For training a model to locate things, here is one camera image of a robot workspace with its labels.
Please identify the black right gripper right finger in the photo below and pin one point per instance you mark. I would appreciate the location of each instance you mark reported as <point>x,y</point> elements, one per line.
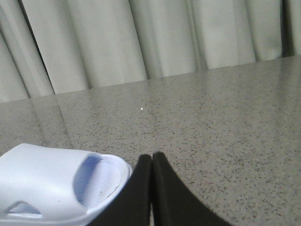
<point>173,203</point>

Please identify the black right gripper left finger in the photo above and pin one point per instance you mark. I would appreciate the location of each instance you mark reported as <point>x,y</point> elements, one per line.
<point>132,205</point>

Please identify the light blue slipper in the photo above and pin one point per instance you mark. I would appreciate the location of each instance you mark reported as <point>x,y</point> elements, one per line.
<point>42,186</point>

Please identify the pale grey curtain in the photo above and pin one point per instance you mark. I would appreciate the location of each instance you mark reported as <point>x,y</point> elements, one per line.
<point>58,46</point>

